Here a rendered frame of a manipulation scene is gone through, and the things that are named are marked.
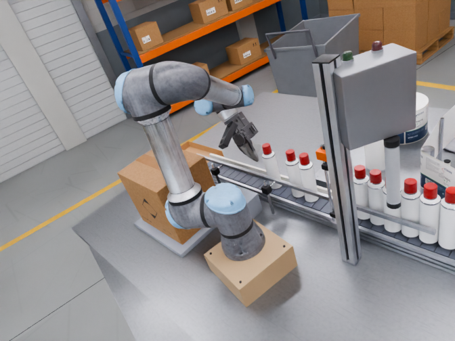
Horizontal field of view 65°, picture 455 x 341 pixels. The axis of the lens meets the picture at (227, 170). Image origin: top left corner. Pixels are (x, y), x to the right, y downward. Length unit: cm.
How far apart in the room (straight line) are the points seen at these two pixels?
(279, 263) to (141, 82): 68
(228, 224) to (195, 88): 42
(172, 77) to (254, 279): 64
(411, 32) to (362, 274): 368
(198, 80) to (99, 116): 442
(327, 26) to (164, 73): 330
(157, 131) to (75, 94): 423
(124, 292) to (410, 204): 101
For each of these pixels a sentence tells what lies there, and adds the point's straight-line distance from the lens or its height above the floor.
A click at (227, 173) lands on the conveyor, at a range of 167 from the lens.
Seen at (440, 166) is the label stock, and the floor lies 104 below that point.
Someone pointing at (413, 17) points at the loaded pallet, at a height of 53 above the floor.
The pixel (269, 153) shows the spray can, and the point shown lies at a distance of 140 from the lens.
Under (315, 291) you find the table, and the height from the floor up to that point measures 83.
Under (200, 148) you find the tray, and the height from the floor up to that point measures 84.
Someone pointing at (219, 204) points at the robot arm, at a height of 114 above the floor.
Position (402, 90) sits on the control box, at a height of 140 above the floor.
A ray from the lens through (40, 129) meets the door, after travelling 527.
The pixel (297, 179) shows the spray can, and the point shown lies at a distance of 136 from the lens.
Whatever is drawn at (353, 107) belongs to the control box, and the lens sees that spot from 85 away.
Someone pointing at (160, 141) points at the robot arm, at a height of 135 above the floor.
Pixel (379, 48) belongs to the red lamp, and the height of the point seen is 148.
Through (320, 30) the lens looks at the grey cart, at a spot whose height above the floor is 68.
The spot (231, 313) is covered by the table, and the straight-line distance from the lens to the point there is 120.
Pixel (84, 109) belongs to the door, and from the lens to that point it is 531.
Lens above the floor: 178
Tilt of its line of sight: 32 degrees down
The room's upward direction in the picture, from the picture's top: 19 degrees counter-clockwise
